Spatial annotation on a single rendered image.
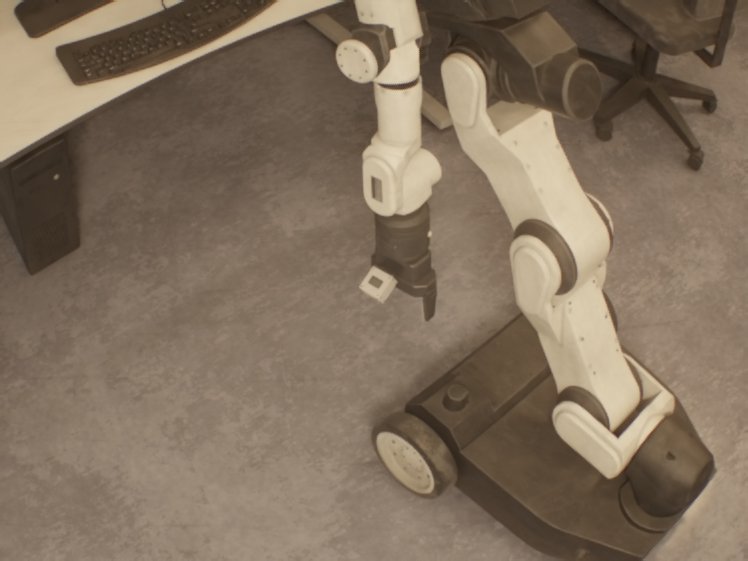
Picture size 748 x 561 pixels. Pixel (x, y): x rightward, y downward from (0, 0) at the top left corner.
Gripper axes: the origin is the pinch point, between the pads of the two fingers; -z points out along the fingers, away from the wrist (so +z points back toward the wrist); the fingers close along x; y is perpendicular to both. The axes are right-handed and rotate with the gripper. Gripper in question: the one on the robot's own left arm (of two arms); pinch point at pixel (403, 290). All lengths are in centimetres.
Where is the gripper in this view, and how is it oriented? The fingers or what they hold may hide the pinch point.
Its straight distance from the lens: 191.5
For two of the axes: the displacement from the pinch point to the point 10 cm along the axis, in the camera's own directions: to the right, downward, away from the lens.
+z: -0.3, -7.3, -6.8
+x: -7.5, -4.3, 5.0
